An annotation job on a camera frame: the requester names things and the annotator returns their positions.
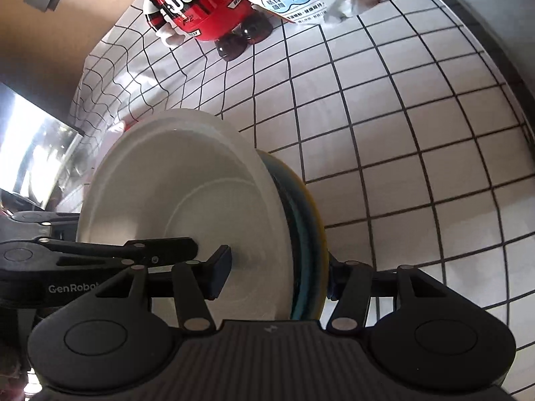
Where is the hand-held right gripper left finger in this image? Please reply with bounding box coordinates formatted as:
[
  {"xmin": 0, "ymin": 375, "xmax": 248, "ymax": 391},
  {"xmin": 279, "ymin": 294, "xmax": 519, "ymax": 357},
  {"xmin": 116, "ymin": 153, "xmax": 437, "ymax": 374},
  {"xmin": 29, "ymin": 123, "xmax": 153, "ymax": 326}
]
[{"xmin": 96, "ymin": 246, "xmax": 233, "ymax": 331}]

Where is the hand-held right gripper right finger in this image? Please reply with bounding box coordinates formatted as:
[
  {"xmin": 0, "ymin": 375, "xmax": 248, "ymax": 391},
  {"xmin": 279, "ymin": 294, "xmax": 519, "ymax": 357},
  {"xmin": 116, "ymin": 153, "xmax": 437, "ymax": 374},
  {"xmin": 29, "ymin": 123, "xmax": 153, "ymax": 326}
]
[{"xmin": 326, "ymin": 259, "xmax": 451, "ymax": 331}]

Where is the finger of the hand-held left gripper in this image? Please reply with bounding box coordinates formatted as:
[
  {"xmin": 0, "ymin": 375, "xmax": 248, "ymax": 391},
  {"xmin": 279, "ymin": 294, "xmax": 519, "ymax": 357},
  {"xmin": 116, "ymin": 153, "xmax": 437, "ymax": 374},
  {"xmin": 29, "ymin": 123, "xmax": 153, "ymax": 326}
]
[
  {"xmin": 37, "ymin": 237, "xmax": 199, "ymax": 268},
  {"xmin": 8, "ymin": 211, "xmax": 82, "ymax": 228}
]

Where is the white bowl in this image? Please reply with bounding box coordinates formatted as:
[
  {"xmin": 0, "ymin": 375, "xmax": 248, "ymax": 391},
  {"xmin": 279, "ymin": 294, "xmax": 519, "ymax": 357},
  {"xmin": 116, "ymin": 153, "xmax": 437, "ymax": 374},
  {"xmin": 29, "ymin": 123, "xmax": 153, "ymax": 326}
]
[{"xmin": 76, "ymin": 109, "xmax": 293, "ymax": 322}]

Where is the blue bowl with black rim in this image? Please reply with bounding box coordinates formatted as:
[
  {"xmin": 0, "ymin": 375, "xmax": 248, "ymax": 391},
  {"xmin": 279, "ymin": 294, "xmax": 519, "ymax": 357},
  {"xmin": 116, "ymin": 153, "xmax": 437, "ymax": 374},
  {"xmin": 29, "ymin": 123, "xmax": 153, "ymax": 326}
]
[{"xmin": 255, "ymin": 150, "xmax": 313, "ymax": 322}]

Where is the black framed monitor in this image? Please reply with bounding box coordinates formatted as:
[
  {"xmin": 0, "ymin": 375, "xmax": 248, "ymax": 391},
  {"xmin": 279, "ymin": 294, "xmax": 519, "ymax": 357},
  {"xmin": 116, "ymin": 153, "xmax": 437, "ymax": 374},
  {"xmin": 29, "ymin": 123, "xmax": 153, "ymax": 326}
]
[{"xmin": 0, "ymin": 83, "xmax": 86, "ymax": 210}]

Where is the checkered white tablecloth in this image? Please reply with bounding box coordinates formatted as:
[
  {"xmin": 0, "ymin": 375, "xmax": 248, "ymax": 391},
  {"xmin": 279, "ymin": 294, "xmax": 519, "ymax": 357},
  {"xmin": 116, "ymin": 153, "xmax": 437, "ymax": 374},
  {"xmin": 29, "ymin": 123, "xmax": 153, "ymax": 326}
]
[{"xmin": 69, "ymin": 0, "xmax": 535, "ymax": 343}]

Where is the red toy figurine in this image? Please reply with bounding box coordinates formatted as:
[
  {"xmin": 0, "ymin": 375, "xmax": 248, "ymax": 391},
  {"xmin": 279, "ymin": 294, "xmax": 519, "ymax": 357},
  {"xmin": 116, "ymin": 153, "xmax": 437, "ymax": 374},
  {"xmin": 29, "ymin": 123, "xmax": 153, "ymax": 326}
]
[{"xmin": 113, "ymin": 0, "xmax": 274, "ymax": 61}]

